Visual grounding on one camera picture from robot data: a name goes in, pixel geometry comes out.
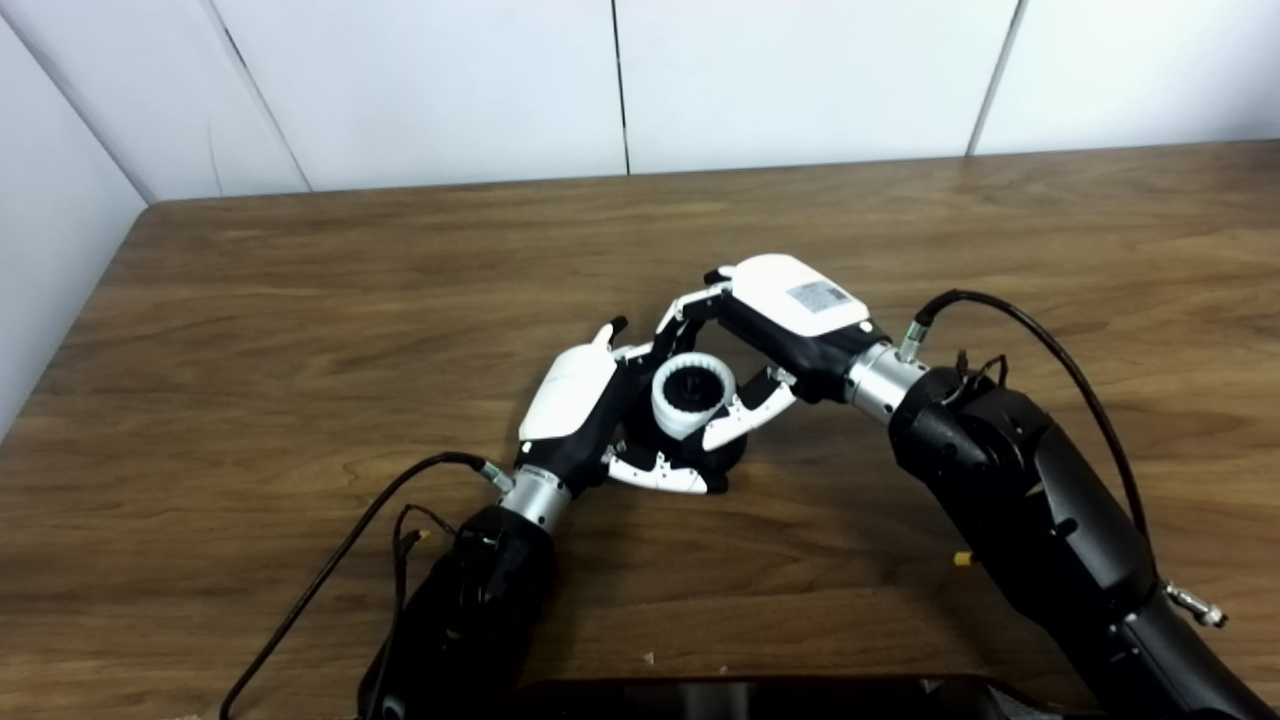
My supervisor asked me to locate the white toothed ring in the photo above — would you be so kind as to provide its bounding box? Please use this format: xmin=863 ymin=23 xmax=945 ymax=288
xmin=650 ymin=352 xmax=738 ymax=441

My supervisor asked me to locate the round black plastic part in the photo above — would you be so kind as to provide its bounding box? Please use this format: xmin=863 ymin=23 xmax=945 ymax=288
xmin=620 ymin=365 xmax=749 ymax=481

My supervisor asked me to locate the left arm thin wire bundle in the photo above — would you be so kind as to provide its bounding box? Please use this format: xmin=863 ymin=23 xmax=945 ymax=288
xmin=393 ymin=505 xmax=461 ymax=581

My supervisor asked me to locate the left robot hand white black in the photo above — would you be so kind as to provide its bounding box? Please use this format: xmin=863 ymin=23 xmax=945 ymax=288
xmin=515 ymin=317 xmax=731 ymax=498

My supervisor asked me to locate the right arm thin wire bundle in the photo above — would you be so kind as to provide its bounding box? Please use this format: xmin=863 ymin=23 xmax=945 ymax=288
xmin=950 ymin=350 xmax=1011 ymax=396

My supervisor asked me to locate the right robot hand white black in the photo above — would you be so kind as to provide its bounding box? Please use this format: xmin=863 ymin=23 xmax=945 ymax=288
xmin=655 ymin=253 xmax=891 ymax=453

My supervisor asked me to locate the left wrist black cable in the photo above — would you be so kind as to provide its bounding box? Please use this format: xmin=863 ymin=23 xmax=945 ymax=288
xmin=218 ymin=452 xmax=513 ymax=720

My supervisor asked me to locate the arm thin wire bundle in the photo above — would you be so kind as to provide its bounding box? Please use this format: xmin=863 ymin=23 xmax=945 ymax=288
xmin=393 ymin=505 xmax=461 ymax=581
xmin=950 ymin=350 xmax=1011 ymax=396

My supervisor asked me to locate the black glossy robot chest panel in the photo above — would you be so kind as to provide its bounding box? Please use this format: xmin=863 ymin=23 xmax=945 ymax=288
xmin=515 ymin=675 xmax=1061 ymax=720

